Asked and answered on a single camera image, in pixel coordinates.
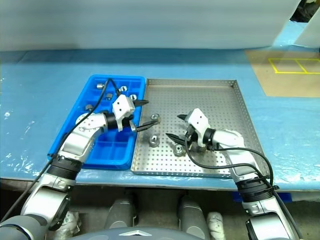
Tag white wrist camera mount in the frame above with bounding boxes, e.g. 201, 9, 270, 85
186, 108, 211, 149
111, 94, 137, 132

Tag perforated metal tray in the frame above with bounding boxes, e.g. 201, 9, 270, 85
130, 78, 267, 179

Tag grey robot torso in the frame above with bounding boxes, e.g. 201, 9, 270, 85
72, 226, 198, 240

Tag brown cardboard mat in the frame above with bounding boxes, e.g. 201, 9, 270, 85
244, 48, 320, 98

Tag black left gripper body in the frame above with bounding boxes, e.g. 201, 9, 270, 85
121, 114, 134, 128

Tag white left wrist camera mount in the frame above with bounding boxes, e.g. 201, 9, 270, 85
111, 94, 137, 132

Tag white crumpled foot cover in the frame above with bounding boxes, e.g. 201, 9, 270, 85
63, 211, 82, 232
207, 211, 225, 238

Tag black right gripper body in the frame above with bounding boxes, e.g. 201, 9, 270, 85
184, 125, 199, 149

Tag large white foam board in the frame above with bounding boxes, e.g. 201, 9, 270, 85
0, 0, 294, 51

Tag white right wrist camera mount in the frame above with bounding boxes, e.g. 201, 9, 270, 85
186, 108, 211, 149

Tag blue compartment tray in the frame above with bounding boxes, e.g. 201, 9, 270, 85
47, 74, 147, 171

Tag dark grey rounded leg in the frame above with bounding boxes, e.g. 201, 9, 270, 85
104, 192, 139, 230
178, 194, 210, 235

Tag small white board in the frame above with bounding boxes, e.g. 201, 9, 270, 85
294, 14, 320, 49

